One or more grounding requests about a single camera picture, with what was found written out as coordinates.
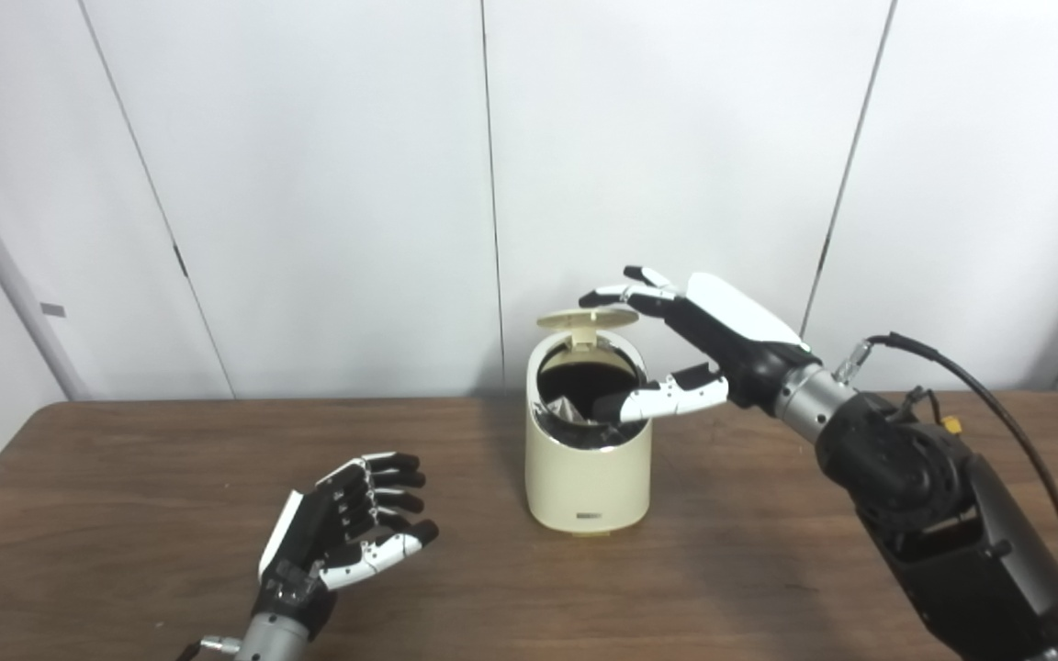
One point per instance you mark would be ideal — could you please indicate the black wall panel joint clip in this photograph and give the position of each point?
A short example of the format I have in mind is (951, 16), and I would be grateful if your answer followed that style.
(180, 261)

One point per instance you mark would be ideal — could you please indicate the small grey wall tag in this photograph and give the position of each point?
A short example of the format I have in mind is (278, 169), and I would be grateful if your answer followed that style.
(52, 309)

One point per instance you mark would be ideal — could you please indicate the cream round bin lid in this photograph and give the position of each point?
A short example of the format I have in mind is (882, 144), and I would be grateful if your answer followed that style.
(584, 320)

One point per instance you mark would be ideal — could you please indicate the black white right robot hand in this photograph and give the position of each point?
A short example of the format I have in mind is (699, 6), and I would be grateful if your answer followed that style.
(740, 344)

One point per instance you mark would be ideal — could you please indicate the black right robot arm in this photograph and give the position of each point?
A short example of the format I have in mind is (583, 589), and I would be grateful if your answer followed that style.
(933, 514)

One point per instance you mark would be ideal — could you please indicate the cream-colored round bin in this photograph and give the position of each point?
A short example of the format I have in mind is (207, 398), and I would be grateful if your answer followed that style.
(589, 487)

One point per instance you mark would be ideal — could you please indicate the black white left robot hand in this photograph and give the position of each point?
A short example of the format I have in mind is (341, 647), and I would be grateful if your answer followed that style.
(309, 542)

